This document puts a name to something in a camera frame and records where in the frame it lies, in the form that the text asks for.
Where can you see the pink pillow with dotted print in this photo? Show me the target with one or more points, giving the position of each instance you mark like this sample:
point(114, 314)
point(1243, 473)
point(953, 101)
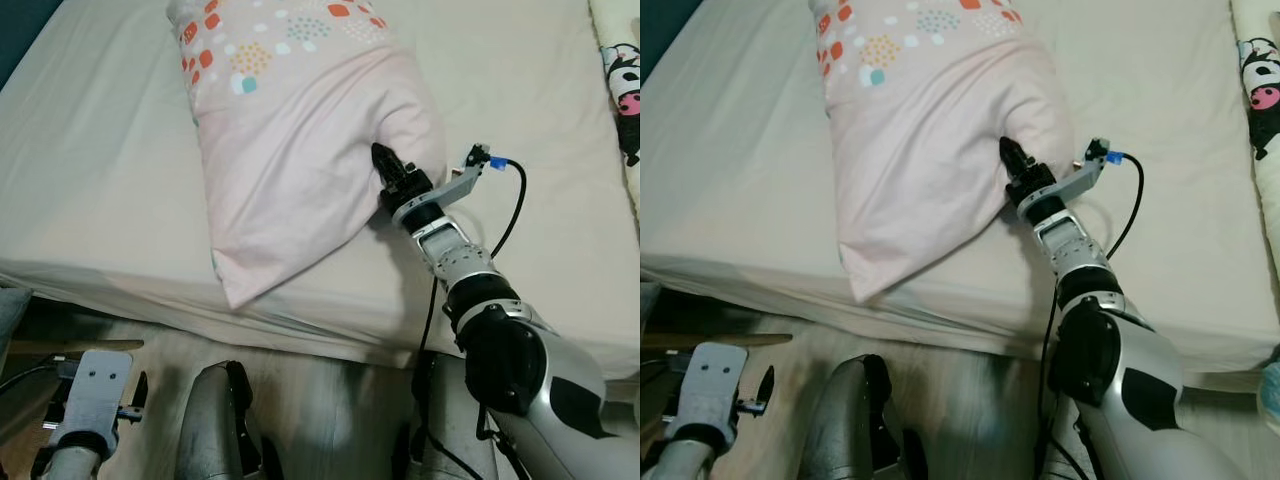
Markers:
point(930, 150)
point(300, 150)

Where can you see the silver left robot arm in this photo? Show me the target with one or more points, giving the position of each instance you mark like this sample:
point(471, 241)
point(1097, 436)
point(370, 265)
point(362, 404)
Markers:
point(675, 462)
point(68, 462)

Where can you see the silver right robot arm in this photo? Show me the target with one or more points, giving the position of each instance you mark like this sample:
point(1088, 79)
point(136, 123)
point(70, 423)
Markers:
point(1085, 262)
point(470, 265)

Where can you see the wooden slat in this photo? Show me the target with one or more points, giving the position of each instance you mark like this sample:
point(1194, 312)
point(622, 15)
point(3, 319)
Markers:
point(70, 346)

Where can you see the silver left robot leg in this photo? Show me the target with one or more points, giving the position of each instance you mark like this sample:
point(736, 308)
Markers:
point(850, 425)
point(210, 430)

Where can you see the silver robot leg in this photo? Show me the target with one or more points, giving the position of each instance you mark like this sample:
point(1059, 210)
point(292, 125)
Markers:
point(850, 425)
point(1065, 450)
point(455, 420)
point(210, 430)

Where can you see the bed with beige sheet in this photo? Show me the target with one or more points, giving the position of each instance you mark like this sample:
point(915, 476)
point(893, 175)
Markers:
point(100, 180)
point(730, 180)

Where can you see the silver right robot leg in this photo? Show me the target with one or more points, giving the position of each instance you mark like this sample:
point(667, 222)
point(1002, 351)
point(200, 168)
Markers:
point(455, 420)
point(1065, 450)

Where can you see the panda print cushion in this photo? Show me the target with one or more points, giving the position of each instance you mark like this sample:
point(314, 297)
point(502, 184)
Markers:
point(1262, 90)
point(625, 90)

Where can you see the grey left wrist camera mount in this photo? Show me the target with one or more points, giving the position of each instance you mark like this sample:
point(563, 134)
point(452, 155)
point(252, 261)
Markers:
point(715, 390)
point(98, 395)

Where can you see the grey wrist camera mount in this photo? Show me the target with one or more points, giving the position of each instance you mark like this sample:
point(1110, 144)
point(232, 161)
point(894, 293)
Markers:
point(715, 390)
point(98, 395)
point(462, 185)
point(1085, 178)

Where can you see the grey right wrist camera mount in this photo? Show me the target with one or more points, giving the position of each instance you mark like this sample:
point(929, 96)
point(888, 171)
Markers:
point(462, 185)
point(1085, 178)

